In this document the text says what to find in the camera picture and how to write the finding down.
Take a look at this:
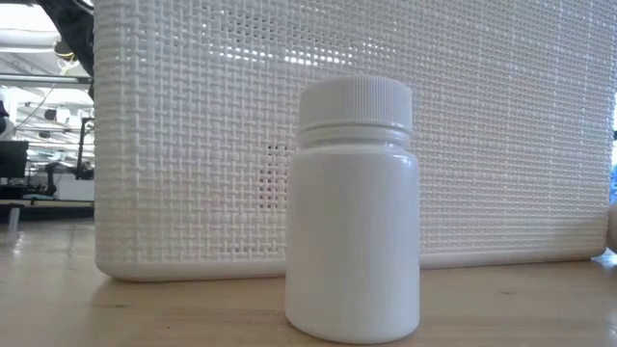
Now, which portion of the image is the white pill bottle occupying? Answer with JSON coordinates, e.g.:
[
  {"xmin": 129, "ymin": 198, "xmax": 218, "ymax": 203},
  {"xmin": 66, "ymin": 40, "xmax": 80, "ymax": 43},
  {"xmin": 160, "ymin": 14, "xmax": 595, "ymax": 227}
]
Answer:
[{"xmin": 283, "ymin": 74, "xmax": 421, "ymax": 346}]

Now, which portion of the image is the white woven plastic basket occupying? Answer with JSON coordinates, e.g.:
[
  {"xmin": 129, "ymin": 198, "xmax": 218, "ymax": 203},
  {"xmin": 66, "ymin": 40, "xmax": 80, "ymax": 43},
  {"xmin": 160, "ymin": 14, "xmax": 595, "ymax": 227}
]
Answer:
[{"xmin": 93, "ymin": 0, "xmax": 617, "ymax": 283}]

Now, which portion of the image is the black monitor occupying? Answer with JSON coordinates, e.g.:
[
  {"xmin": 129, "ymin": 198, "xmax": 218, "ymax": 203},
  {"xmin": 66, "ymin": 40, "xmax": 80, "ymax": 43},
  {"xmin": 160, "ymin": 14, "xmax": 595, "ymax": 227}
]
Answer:
[{"xmin": 0, "ymin": 140, "xmax": 30, "ymax": 179}]

